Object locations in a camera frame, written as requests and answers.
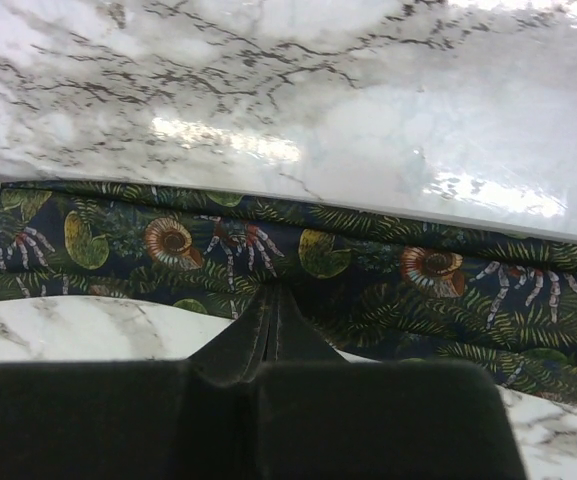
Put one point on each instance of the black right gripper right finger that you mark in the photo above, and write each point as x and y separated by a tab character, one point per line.
319	416

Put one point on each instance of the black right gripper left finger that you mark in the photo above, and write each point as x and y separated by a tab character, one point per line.
178	419

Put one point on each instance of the dark green nature-print tie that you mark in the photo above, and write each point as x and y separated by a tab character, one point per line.
387	287

